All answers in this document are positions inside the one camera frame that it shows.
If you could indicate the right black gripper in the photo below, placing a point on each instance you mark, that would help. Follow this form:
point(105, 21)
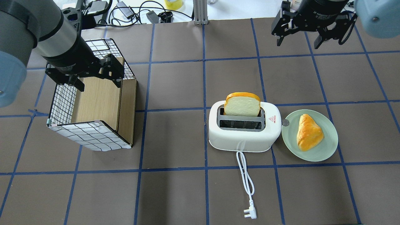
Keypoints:
point(322, 17)

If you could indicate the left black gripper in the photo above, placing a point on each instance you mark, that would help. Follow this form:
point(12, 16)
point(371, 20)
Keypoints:
point(72, 55)

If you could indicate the white two-slot toaster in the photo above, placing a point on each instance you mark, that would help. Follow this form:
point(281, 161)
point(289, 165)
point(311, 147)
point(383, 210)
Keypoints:
point(242, 133)

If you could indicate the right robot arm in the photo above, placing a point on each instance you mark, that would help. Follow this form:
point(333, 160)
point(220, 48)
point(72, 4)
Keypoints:
point(380, 19)

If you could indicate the toast slice in toaster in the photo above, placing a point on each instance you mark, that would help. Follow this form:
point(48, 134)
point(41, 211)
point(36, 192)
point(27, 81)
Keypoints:
point(242, 104)

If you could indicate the black power adapter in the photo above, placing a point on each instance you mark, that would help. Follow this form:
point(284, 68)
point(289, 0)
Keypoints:
point(153, 17)

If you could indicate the triangular bread on plate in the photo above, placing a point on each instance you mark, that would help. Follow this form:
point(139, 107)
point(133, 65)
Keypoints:
point(309, 134)

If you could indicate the yellow tape roll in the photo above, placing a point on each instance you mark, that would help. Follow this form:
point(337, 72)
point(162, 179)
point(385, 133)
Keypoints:
point(173, 4)

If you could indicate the light green plate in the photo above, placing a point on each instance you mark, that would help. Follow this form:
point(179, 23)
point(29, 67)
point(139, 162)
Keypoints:
point(320, 152)

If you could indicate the wire basket with wooden shelves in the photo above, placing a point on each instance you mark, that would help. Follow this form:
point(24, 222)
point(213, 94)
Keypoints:
point(100, 118)

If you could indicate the aluminium frame post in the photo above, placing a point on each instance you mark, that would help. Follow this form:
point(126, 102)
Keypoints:
point(200, 12)

